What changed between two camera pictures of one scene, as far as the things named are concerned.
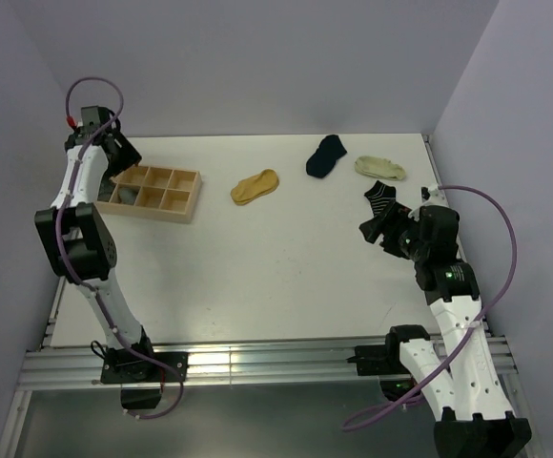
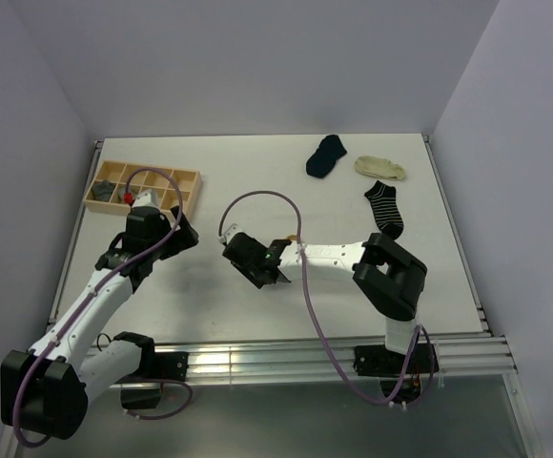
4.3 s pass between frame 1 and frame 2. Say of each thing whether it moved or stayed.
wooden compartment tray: stayed
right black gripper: moved
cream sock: stayed
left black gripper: moved
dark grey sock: stayed
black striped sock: stayed
